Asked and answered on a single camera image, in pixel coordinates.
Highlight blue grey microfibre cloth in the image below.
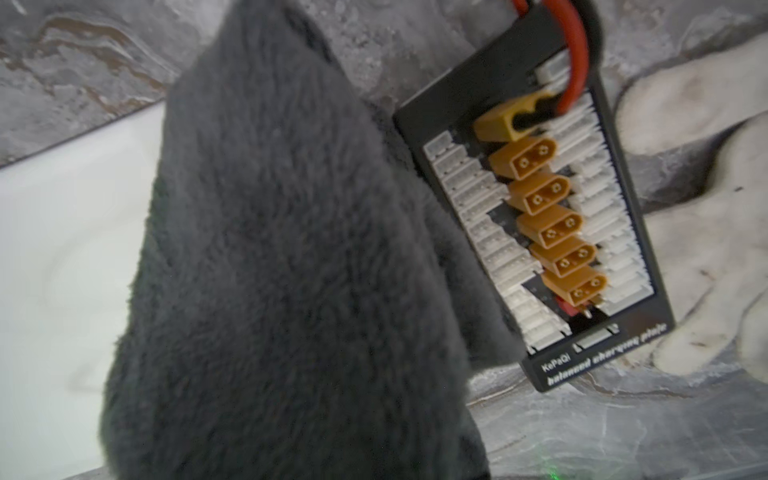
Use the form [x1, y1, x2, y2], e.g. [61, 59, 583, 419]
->
[100, 1, 525, 479]

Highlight white drawing tablet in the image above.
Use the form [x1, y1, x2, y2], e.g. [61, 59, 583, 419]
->
[1, 105, 164, 479]

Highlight white knitted glove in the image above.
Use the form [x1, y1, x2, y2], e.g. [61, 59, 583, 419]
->
[616, 34, 767, 381]

